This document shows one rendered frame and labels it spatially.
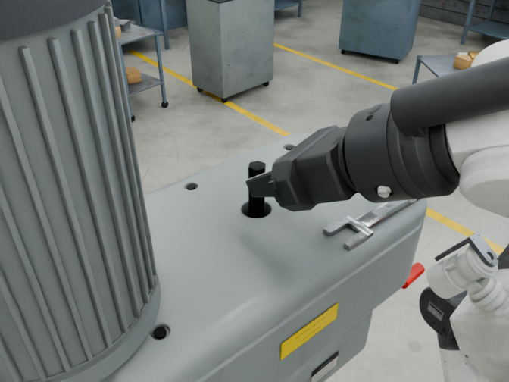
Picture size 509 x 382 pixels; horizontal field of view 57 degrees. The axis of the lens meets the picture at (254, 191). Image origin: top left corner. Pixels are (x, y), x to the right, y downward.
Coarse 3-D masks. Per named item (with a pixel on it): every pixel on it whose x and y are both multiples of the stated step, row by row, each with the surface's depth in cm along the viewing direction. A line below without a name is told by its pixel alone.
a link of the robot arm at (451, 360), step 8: (440, 352) 106; (448, 352) 103; (456, 352) 102; (448, 360) 103; (456, 360) 102; (464, 360) 101; (448, 368) 103; (456, 368) 102; (464, 368) 101; (472, 368) 101; (448, 376) 103; (456, 376) 102; (464, 376) 101; (472, 376) 101; (480, 376) 101
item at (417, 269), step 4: (416, 264) 75; (420, 264) 75; (412, 268) 74; (416, 268) 74; (420, 268) 74; (424, 268) 75; (412, 272) 73; (416, 272) 74; (420, 272) 74; (412, 276) 73; (416, 276) 73; (408, 280) 72; (412, 280) 73; (404, 284) 72; (408, 284) 72; (404, 288) 73
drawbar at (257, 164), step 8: (248, 168) 53; (256, 168) 53; (264, 168) 53; (248, 176) 54; (248, 192) 55; (248, 200) 56; (256, 200) 55; (264, 200) 56; (248, 208) 57; (256, 208) 56; (264, 208) 57; (256, 216) 57; (264, 216) 58
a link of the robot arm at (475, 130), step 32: (480, 64) 32; (416, 96) 34; (448, 96) 32; (480, 96) 31; (416, 128) 35; (448, 128) 35; (480, 128) 33; (416, 160) 36; (448, 160) 36; (416, 192) 38; (448, 192) 38
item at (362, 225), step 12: (384, 204) 57; (396, 204) 57; (408, 204) 57; (348, 216) 55; (372, 216) 55; (384, 216) 55; (324, 228) 53; (336, 228) 53; (360, 228) 53; (348, 240) 51; (360, 240) 51
